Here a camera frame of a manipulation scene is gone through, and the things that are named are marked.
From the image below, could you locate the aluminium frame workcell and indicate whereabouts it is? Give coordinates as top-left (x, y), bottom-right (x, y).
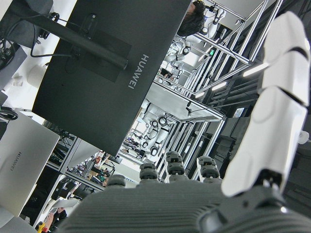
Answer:
top-left (155, 0), bottom-right (284, 175)

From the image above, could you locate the ceiling light bar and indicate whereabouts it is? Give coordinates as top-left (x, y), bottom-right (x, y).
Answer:
top-left (210, 81), bottom-right (228, 92)
top-left (242, 62), bottom-right (271, 78)

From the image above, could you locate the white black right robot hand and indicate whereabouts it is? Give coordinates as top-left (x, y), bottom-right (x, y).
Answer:
top-left (57, 11), bottom-right (311, 233)

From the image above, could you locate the yellow emergency stop box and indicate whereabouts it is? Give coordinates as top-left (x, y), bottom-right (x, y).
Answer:
top-left (35, 220), bottom-right (47, 233)

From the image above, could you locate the seated person black jacket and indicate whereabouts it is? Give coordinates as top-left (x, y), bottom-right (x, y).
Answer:
top-left (46, 207), bottom-right (68, 231)

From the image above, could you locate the black Huawei monitor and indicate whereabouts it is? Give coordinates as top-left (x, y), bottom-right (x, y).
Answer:
top-left (31, 0), bottom-right (192, 157)

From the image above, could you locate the black monitor stand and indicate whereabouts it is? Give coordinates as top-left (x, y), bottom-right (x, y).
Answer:
top-left (23, 12), bottom-right (129, 71)

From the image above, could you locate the person in dark shirt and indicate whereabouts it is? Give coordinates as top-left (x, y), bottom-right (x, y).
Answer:
top-left (176, 1), bottom-right (207, 37)

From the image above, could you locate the white humanoid robot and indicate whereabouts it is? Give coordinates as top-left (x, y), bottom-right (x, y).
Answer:
top-left (186, 6), bottom-right (228, 46)
top-left (140, 101), bottom-right (175, 156)

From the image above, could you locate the silver Huawei laptop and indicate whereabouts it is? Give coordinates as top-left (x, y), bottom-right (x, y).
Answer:
top-left (0, 111), bottom-right (60, 216)

